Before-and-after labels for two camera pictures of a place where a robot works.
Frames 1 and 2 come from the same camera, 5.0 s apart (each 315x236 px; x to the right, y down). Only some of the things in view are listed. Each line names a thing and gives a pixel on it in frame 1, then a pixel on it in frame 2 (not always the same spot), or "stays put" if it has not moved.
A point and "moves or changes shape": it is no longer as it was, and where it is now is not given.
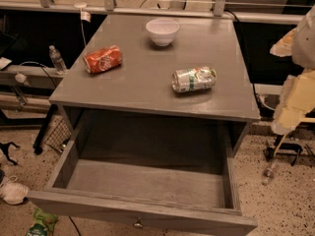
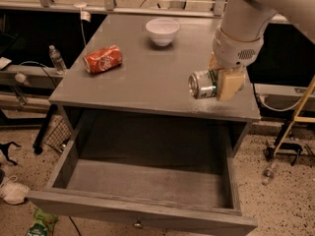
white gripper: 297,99 -> 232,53
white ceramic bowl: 162,30 stays put
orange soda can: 102,59 stays put
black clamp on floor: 4,147 stays put
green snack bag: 43,223 stays put
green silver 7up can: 193,79 moves or changes shape
